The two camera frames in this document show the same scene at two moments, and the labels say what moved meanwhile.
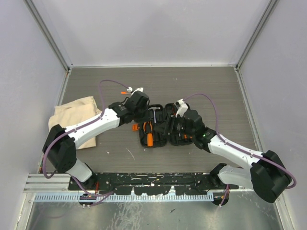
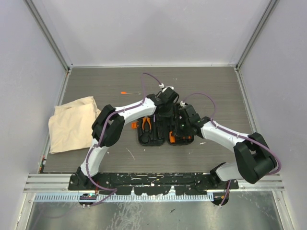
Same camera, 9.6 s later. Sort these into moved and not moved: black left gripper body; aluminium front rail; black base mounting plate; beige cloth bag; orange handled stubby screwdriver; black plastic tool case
Moved: orange handled stubby screwdriver; black left gripper body
Not moved: black plastic tool case; black base mounting plate; aluminium front rail; beige cloth bag
